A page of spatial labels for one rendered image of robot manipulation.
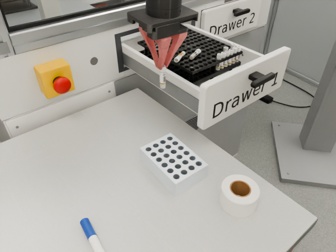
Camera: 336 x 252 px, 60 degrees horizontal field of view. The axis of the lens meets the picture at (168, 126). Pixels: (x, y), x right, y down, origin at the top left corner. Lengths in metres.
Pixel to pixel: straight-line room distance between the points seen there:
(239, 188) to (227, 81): 0.22
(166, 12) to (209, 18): 0.54
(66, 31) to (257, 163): 1.32
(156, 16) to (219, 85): 0.20
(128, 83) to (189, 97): 0.29
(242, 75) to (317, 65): 1.97
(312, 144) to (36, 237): 1.58
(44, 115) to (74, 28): 0.23
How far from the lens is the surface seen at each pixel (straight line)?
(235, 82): 0.64
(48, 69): 0.72
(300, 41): 2.63
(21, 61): 0.74
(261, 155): 1.82
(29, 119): 0.81
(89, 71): 0.81
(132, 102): 0.83
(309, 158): 1.85
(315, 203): 1.68
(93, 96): 0.85
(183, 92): 0.66
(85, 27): 0.77
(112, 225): 0.55
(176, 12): 0.48
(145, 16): 0.48
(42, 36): 0.74
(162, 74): 0.54
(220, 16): 1.04
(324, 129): 1.81
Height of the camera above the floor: 1.22
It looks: 39 degrees down
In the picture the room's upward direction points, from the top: straight up
